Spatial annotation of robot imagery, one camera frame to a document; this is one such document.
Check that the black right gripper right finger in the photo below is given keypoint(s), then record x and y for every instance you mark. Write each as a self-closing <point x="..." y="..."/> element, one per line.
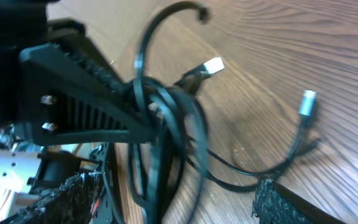
<point x="276" y="204"/>

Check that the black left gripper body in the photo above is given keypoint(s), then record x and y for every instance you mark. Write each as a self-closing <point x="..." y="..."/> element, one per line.
<point x="23" y="24"/>

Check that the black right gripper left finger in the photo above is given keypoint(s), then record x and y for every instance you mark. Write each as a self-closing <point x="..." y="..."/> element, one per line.
<point x="70" y="203"/>

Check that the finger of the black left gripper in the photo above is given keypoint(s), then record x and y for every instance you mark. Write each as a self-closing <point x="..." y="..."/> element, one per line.
<point x="83" y="53"/>
<point x="66" y="98"/>

